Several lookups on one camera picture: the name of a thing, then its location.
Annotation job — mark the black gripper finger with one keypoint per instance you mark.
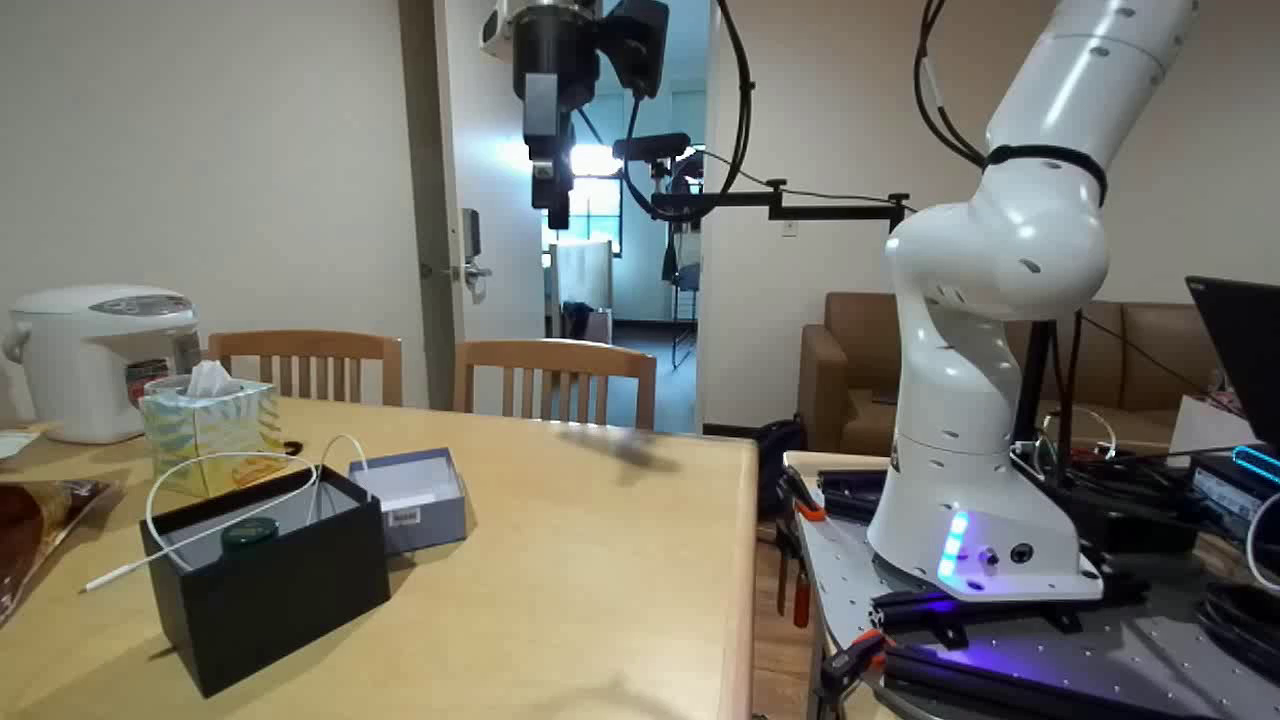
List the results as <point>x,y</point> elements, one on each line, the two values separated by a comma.
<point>542,120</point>
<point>560,199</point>

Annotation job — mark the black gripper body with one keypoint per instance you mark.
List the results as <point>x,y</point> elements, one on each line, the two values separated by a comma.
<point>554,43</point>

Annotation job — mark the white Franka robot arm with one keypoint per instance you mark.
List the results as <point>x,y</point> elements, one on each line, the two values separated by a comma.
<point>980,401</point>

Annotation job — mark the small grey open box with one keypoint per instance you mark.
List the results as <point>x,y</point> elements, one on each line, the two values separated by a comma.
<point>425,515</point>

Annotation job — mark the green tissue box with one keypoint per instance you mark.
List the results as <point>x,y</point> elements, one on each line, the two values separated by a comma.
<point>202,427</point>

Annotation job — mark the black open box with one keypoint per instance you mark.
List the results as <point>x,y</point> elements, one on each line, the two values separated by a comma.
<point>280,607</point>

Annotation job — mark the wooden chair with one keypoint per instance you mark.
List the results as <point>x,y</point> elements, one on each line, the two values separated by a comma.
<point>304,344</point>
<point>554,355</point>

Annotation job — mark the grey blurry table object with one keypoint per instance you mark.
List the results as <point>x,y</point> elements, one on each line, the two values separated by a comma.
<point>626,445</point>

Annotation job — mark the brown sofa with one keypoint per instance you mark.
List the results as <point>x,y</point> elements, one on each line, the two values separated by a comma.
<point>853,364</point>

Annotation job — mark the dark green round item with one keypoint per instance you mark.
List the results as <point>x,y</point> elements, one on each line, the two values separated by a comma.
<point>249,532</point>

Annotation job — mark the white electric water boiler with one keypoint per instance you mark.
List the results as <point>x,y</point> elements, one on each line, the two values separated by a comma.
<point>80,364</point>

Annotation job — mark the black stand pole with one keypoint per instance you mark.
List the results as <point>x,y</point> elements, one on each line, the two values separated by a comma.
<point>1034,385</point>

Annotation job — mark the white plate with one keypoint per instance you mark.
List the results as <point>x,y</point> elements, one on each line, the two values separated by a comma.
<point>17,440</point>

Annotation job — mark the brown wrapped dish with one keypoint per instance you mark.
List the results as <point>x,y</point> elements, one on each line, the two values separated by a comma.
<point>34,527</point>

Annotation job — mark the metal robot mounting plate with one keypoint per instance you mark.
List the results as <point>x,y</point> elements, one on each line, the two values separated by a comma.
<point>1067,655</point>

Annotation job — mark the black laptop screen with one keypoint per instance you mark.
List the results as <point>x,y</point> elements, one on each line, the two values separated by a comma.
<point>1247,344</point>

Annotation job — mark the blue lit black device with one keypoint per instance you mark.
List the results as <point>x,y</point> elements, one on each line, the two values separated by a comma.
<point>1243,486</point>

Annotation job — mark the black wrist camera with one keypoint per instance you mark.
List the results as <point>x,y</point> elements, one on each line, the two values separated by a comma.
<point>637,43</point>

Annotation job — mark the black camera on mount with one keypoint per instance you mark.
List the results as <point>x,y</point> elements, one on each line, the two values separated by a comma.
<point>659,146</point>

